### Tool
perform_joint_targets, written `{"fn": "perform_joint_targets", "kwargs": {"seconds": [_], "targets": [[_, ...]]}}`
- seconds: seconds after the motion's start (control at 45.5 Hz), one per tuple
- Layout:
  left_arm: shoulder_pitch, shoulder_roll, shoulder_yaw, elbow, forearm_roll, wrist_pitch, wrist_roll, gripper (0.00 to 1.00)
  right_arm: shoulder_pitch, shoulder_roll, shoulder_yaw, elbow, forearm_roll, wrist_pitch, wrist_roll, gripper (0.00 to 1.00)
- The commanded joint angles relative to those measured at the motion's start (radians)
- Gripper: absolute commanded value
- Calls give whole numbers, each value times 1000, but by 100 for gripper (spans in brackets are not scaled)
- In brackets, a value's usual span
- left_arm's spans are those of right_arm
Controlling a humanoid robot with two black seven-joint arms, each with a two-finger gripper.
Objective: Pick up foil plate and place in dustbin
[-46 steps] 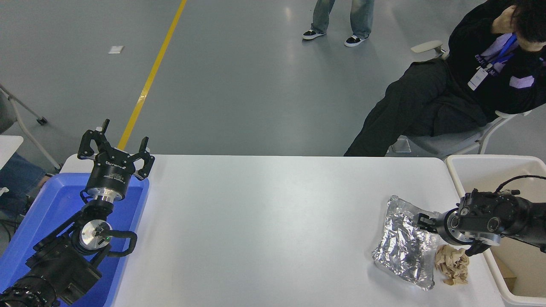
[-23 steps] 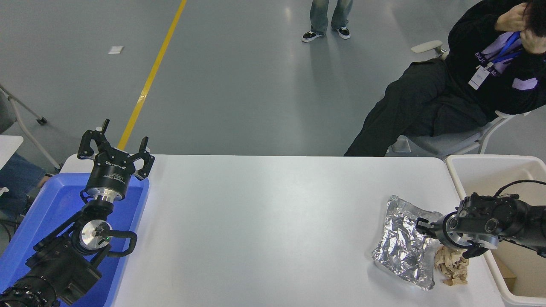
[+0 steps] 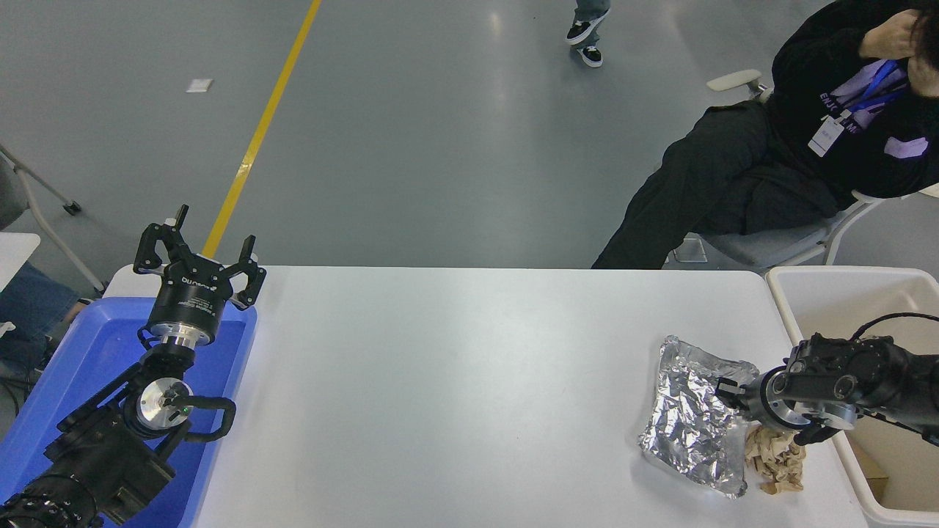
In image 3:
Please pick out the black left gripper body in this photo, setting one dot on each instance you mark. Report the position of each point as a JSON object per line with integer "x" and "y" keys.
{"x": 189, "y": 304}

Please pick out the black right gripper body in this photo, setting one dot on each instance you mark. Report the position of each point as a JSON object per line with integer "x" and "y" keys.
{"x": 754, "y": 400}

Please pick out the silver foil plate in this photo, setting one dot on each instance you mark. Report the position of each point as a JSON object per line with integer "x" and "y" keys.
{"x": 686, "y": 425}

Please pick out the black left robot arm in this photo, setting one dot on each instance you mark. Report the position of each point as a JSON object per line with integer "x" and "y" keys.
{"x": 110, "y": 455}

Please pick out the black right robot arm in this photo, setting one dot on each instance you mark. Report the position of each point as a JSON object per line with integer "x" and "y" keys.
{"x": 866, "y": 374}

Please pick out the person's hand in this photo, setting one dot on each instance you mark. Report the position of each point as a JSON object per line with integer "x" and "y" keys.
{"x": 884, "y": 37}

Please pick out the crumpled tan paper ball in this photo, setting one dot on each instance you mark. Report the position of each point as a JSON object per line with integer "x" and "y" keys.
{"x": 777, "y": 462}

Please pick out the blue plastic tray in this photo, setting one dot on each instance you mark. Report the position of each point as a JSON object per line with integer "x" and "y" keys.
{"x": 95, "y": 352}

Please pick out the large pale plastic bin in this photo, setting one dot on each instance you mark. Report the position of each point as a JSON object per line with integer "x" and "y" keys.
{"x": 829, "y": 301}

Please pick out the person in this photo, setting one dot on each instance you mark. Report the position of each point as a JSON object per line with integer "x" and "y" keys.
{"x": 33, "y": 301}
{"x": 587, "y": 29}
{"x": 733, "y": 169}

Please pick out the small white table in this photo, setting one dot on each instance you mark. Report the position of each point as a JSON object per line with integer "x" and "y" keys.
{"x": 15, "y": 253}

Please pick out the grey office chair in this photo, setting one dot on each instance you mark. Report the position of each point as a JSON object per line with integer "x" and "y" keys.
{"x": 777, "y": 246}

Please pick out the white paper scrap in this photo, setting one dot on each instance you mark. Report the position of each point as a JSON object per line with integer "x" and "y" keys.
{"x": 199, "y": 85}

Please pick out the white id badge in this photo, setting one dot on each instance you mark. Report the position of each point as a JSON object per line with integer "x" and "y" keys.
{"x": 826, "y": 136}

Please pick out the grey metal wheeled frame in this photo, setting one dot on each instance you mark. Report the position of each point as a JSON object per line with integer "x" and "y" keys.
{"x": 40, "y": 187}

